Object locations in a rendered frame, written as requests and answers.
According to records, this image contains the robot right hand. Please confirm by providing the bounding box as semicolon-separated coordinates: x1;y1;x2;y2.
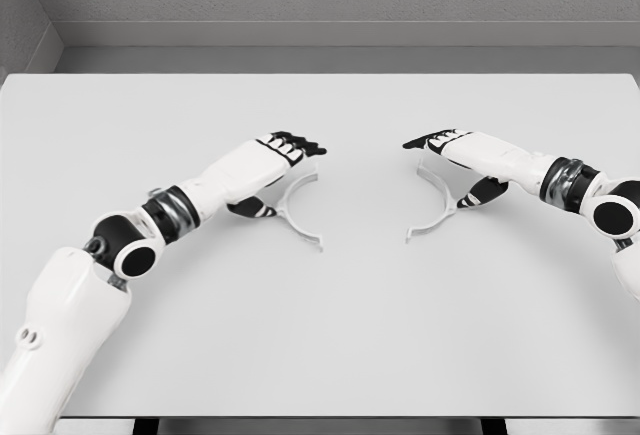
401;128;527;211

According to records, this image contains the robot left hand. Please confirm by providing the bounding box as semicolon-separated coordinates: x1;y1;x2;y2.
213;130;330;220

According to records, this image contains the thin white pipe clamp half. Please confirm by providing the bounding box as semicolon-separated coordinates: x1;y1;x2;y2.
272;160;324;254
404;156;459;247

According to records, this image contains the wide white table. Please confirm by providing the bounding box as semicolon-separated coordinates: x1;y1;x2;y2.
0;72;640;435

